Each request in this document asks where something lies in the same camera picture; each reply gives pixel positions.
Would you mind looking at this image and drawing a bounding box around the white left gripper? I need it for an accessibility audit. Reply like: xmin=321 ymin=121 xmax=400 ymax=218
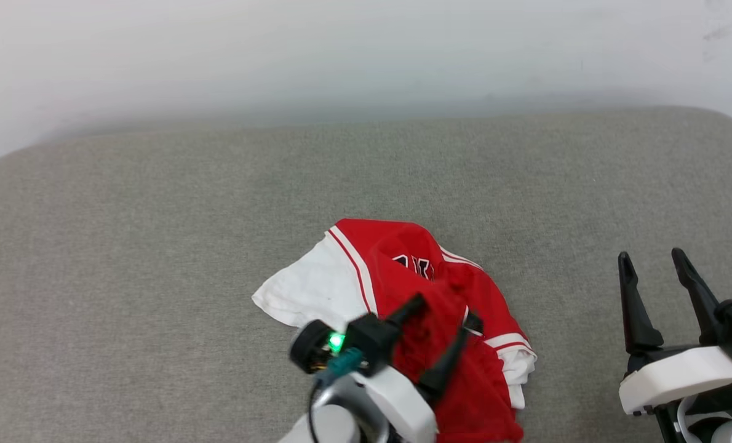
xmin=349 ymin=293 xmax=484 ymax=443

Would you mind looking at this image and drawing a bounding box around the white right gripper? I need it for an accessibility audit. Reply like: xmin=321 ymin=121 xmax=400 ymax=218
xmin=616 ymin=247 xmax=732 ymax=417

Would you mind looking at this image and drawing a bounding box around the red and white basketball jersey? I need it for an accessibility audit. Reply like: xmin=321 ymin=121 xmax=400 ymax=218
xmin=251 ymin=218 xmax=538 ymax=443

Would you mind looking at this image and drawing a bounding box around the grey fabric sofa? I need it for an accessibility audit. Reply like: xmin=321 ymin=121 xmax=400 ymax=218
xmin=0 ymin=106 xmax=732 ymax=443

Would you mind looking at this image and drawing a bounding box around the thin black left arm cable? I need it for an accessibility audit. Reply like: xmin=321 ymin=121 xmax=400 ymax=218
xmin=307 ymin=380 xmax=325 ymax=443

